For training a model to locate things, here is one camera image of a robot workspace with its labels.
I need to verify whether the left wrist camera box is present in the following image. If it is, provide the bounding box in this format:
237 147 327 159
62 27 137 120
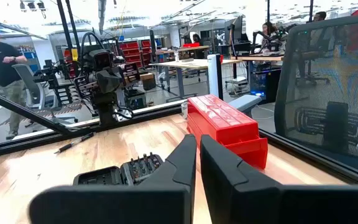
87 49 113 72

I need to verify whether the red storage bin shelf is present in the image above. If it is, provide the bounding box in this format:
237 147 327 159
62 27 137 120
118 40 142 68
140 39 153 66

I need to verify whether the red plastic bin stack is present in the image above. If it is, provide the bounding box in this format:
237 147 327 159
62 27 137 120
186 94 269 170

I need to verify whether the black computer tower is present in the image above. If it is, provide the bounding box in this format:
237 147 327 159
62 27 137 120
249 68 282 104

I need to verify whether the white pole stand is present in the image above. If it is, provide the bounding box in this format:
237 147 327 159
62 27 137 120
207 53 224 101

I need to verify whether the black pen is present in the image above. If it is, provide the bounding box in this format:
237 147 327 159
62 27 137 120
53 133 95 155

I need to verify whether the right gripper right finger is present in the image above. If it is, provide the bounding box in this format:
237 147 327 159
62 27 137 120
200 134 358 224

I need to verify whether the wooden desk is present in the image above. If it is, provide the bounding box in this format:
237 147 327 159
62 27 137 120
231 52 285 78

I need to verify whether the mesh-back office chair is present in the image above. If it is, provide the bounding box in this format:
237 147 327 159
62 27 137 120
228 14 358 187

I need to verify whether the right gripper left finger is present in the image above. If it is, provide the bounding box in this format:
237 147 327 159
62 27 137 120
29 134 198 224

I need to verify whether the light wooden table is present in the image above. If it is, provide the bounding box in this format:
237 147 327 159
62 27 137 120
149 58 244 102

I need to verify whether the dark computer monitor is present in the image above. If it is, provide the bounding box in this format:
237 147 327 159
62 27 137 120
227 15 252 57

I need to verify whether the black plastic tool case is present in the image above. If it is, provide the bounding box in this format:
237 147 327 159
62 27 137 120
72 152 165 187

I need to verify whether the grey office chair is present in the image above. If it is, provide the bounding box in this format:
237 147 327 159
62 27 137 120
12 63 80 125

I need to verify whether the brown cardboard box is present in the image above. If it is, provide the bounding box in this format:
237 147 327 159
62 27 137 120
139 73 157 91

